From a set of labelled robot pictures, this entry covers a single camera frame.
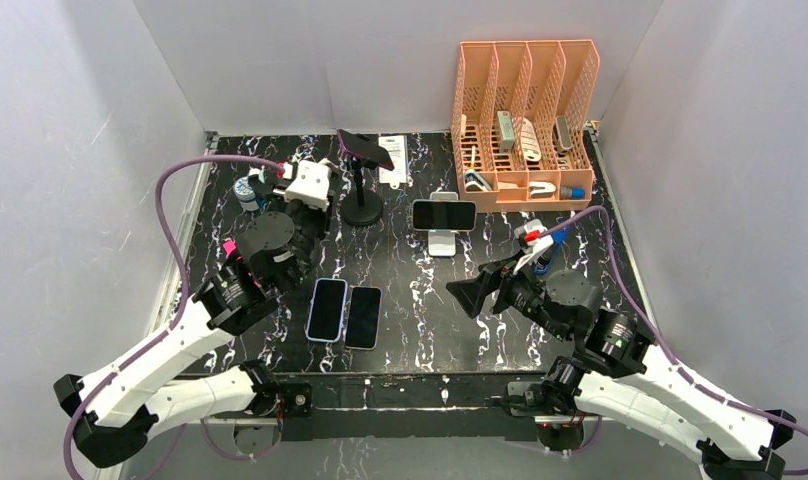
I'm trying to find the white-edged black smartphone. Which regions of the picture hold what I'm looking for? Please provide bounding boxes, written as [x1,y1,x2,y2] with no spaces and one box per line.
[344,286,382,350]

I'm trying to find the orange file organizer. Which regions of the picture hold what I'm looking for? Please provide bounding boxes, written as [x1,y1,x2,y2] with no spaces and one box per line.
[451,39,600,213]

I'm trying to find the light blue phone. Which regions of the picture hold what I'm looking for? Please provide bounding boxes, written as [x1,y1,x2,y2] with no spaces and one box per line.
[305,278,348,343]

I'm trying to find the black stand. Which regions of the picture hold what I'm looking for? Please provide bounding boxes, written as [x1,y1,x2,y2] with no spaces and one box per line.
[340,157,384,227]

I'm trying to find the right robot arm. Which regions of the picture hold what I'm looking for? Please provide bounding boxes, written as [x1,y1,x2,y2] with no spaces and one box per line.
[446,258,793,479]

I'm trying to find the blue white tape roll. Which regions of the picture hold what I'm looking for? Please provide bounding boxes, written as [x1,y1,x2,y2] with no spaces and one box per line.
[233,168,265,212]

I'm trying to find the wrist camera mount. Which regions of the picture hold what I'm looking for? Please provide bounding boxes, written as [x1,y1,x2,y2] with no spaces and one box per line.
[274,159,334,212]
[513,219,557,274]

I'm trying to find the pink marker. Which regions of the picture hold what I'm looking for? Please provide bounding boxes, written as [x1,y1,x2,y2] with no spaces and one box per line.
[222,239,236,257]

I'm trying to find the white labelled package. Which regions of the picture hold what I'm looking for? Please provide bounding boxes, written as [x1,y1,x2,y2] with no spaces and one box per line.
[378,135,409,189]

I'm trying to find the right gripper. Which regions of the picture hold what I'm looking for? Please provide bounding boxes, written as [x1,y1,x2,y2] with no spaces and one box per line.
[444,250,571,342]

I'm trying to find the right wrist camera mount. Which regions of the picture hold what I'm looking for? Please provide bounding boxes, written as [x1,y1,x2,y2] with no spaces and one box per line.
[513,219,557,274]

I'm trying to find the white phone on silver stand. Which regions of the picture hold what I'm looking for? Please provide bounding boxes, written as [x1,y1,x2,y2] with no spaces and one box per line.
[412,200,477,231]

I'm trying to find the black base frame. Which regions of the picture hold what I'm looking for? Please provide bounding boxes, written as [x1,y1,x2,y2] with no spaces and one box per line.
[215,370,667,444]

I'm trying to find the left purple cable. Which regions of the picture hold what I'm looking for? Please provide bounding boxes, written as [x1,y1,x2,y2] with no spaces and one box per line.
[62,154,289,480]

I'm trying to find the silver desktop phone stand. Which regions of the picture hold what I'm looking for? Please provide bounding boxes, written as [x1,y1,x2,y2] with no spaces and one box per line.
[427,191,459,258]

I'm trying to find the purple phone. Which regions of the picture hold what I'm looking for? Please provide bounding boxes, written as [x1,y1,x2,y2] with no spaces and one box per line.
[337,129,395,171]

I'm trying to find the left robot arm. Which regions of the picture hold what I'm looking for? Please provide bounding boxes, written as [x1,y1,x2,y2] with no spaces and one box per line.
[54,200,333,468]

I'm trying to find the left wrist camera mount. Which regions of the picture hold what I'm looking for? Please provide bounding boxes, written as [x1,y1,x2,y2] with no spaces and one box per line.
[274,159,334,212]

